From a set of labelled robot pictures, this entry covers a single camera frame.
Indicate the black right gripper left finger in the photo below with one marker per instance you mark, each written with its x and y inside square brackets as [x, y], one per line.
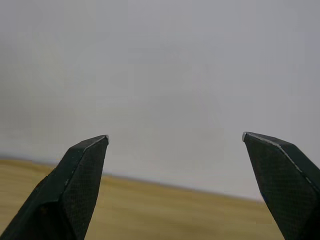
[65, 195]

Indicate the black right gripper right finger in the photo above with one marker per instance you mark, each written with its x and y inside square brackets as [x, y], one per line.
[287, 190]

